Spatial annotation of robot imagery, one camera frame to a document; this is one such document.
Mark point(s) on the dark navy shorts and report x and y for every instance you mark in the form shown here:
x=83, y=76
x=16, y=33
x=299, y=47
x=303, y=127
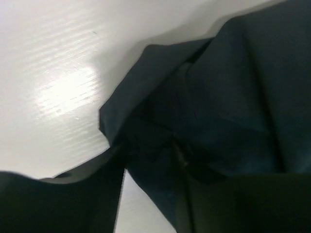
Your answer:
x=239, y=101

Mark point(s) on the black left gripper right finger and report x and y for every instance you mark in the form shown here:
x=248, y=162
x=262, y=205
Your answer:
x=208, y=202

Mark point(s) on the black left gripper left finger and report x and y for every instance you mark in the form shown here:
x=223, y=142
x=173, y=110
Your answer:
x=84, y=199

